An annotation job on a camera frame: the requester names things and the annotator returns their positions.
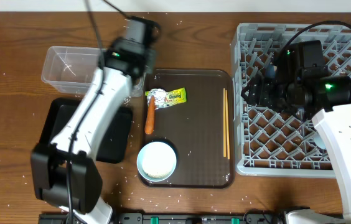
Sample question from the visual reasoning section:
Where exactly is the small blue cup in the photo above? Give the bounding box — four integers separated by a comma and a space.
312, 133, 326, 150

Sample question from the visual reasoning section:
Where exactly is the green snack wrapper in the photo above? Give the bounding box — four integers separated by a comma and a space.
165, 88, 187, 108

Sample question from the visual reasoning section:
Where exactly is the aluminium foil ball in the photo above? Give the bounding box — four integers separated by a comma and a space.
145, 88, 167, 109

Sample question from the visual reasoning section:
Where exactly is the orange carrot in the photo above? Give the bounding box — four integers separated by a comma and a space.
144, 96, 156, 134

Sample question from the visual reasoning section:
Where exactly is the light blue rice bowl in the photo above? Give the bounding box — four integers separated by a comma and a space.
136, 141, 177, 182

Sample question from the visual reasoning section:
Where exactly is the large blue plate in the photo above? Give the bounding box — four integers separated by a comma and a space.
264, 63, 277, 79

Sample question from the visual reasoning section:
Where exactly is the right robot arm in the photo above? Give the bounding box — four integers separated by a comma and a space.
241, 40, 351, 223

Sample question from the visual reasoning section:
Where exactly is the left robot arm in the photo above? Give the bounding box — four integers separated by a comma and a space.
30, 16, 161, 223

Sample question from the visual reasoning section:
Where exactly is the grey dishwasher rack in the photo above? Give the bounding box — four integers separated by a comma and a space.
230, 23, 351, 179

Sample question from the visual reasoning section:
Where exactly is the dark brown serving tray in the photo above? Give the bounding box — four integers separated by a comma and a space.
142, 69, 235, 189

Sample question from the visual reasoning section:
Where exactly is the black plastic tray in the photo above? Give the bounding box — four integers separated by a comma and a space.
39, 98, 133, 164

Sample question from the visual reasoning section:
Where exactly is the clear plastic bin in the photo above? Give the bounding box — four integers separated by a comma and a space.
40, 45, 147, 98

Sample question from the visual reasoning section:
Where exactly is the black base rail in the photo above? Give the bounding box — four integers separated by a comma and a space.
37, 212, 285, 224

